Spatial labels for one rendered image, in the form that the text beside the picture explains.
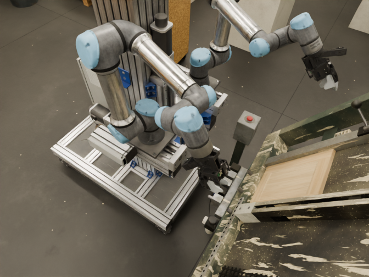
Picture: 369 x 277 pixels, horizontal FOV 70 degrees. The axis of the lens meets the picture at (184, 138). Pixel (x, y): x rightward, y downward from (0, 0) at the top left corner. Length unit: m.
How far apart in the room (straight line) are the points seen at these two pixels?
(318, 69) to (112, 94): 0.85
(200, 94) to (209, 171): 0.25
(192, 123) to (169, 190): 1.50
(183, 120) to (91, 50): 0.42
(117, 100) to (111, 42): 0.25
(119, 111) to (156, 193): 1.15
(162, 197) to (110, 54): 1.42
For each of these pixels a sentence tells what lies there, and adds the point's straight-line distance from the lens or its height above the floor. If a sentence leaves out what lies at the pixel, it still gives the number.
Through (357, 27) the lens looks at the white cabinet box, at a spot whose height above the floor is 0.04.
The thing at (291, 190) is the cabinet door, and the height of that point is 1.11.
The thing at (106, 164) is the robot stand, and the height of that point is 0.21.
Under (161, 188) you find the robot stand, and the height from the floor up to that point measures 0.21.
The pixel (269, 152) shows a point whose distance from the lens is 1.64.
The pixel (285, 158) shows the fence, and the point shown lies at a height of 1.03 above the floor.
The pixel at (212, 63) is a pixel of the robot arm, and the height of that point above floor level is 1.21.
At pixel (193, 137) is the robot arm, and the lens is 0.75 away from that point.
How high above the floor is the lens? 2.19
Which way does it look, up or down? 54 degrees down
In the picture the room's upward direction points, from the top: 3 degrees clockwise
